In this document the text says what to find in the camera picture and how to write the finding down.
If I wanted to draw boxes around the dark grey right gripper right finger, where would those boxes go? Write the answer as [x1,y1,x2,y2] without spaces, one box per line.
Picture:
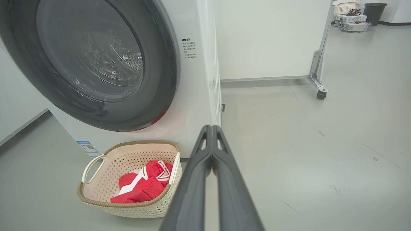
[211,125,266,231]

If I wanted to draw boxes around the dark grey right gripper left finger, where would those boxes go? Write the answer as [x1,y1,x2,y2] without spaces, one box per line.
[159,125,213,231]

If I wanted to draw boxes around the red garment with white trim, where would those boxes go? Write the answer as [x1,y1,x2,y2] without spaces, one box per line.
[110,159,174,204]

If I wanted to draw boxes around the dark round washing machine door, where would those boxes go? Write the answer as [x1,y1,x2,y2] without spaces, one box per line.
[0,0,180,132]

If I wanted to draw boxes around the cream perforated laundry basket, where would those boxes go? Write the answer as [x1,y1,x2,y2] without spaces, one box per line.
[77,140,183,219]

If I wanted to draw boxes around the white washing machine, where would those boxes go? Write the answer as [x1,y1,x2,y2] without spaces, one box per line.
[0,0,226,159]

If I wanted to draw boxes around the steel washing machine drum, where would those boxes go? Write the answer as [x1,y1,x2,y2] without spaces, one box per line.
[69,30,144,97]

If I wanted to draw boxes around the white woven storage basket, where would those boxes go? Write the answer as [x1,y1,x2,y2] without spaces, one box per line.
[333,2,358,17]

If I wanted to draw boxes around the blue energy label sticker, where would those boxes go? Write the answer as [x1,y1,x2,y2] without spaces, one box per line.
[76,140,101,158]

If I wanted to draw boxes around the printed text notice label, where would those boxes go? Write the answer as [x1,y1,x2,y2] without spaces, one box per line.
[181,38,197,60]

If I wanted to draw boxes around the grey partition foot with caster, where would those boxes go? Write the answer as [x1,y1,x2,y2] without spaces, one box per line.
[308,3,336,100]

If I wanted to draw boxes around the white partition panel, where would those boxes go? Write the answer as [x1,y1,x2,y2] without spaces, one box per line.
[214,0,336,82]

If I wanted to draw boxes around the grey electronic equipment box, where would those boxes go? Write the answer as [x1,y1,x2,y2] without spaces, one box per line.
[340,22,373,33]

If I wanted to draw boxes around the white electronic equipment box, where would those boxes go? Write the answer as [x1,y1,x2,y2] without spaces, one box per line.
[334,14,368,28]

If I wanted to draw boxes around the black trash bin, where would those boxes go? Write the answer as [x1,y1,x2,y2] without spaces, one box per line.
[363,3,388,27]

